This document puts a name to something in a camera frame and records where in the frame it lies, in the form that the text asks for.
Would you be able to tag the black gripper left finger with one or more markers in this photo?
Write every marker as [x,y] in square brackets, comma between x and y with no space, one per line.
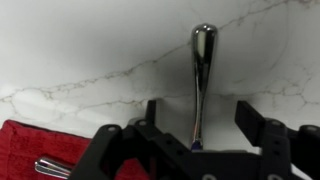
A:
[106,150]

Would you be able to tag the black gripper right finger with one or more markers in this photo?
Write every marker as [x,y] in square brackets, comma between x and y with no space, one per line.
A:
[276,146]

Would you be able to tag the silver dinner knife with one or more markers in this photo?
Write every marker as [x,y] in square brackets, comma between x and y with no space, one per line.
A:
[51,166]
[203,50]

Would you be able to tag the red towel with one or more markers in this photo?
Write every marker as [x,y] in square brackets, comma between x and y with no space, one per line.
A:
[33,146]

